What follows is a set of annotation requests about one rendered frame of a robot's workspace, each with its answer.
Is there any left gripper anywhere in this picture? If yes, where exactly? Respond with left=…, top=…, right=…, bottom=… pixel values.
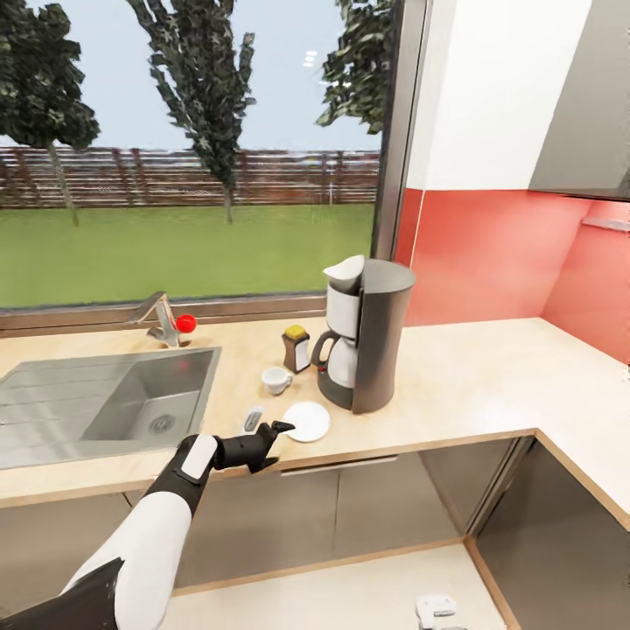
left=237, top=421, right=295, bottom=473

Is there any coffee cup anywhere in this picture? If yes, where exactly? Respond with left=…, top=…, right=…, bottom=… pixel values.
left=263, top=367, right=293, bottom=392

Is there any paper coffee filter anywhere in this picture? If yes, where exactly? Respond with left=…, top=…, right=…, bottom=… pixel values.
left=324, top=255, right=363, bottom=297

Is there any bottle of coffee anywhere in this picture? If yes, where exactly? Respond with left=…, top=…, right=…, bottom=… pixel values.
left=282, top=325, right=311, bottom=374

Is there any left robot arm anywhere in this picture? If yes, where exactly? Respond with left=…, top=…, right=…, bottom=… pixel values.
left=0, top=405, right=295, bottom=630

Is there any saucer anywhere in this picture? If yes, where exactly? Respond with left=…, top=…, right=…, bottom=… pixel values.
left=282, top=402, right=331, bottom=442

